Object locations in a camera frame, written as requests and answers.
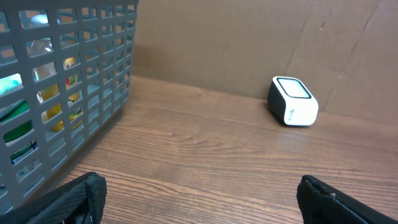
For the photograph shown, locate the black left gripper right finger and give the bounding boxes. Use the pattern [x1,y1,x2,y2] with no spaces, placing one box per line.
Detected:
[297,175,397,224]

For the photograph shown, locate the white barcode scanner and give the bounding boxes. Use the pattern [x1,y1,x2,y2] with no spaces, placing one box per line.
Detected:
[267,76,319,126]

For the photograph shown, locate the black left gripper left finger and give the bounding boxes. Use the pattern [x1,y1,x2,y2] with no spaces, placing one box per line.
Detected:
[1,172,107,224]

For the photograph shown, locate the green lid white jar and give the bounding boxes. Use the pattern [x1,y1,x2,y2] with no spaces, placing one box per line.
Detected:
[0,99,38,165]

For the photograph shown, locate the yellow liquid bottle silver cap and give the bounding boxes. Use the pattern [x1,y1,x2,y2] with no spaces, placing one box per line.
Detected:
[32,57,83,132]

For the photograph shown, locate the teal white tissue packet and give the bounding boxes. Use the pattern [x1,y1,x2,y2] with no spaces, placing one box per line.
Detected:
[0,73,23,95]

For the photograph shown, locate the grey plastic mesh basket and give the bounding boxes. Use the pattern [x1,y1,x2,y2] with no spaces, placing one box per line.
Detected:
[1,0,138,214]

